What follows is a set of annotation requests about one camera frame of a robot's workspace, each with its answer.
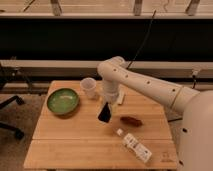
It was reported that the black office chair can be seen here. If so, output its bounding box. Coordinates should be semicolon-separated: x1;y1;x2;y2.
0;64;25;140

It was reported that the wooden table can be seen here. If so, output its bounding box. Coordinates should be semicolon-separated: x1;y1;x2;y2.
24;81;177;170

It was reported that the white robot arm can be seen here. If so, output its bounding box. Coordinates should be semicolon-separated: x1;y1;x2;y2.
97;56;213;171

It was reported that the white sponge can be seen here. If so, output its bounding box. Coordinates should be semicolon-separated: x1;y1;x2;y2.
117;90;125;105

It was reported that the black cable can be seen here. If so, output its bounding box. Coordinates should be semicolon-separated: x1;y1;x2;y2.
126;9;157;69

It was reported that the brown snack bar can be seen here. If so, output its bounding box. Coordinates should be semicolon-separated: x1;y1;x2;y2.
120;116;142;127

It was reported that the black eraser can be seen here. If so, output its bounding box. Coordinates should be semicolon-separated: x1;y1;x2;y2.
98;103;111;123

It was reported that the green bowl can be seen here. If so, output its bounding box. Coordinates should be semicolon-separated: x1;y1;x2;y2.
47;88;79;115

